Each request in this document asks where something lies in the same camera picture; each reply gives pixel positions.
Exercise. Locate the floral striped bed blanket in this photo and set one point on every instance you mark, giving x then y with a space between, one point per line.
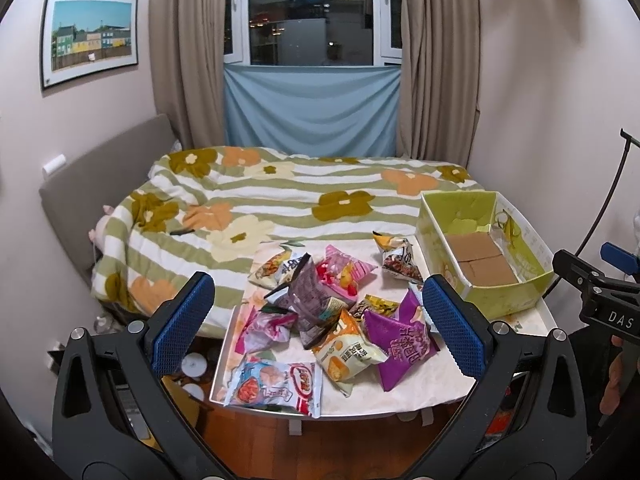
208 210

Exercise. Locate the right hand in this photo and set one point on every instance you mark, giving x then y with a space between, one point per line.
611 396

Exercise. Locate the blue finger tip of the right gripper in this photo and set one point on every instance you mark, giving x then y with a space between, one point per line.
618 257

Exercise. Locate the blue white shrimp flake bag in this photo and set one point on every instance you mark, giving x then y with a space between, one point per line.
262 383

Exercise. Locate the white framed window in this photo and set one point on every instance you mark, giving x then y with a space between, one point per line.
313 32

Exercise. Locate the green cardboard box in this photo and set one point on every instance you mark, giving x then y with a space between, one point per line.
485 249

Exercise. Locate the pink white wrinkled bag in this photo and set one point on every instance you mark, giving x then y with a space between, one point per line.
264 329

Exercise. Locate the bright purple chip bag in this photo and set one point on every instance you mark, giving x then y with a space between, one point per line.
405 338

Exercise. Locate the beige curtain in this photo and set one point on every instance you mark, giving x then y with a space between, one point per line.
187 66
439 79

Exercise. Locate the dull purple snack bag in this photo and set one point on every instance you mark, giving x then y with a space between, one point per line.
316 304

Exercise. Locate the small yellow black snack bag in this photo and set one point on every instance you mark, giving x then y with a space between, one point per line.
375 304

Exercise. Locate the framed houses picture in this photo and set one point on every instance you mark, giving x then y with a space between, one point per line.
80 38

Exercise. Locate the pink marshmallow bag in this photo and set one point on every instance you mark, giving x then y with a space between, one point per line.
342 272

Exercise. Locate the left beige curtain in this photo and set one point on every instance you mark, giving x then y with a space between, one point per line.
187 66

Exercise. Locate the black yellow nut bag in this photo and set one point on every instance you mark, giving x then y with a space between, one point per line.
397 257

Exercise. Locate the right beige curtain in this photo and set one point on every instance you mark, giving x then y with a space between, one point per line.
439 79

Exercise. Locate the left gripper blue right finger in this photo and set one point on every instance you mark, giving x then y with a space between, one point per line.
524 417

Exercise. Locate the blue hanging cloth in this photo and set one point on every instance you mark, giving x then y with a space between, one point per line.
319 111

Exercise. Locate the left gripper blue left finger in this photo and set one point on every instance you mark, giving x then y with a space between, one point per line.
112 417

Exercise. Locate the white wall switch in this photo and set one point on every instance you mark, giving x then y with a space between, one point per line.
53 165

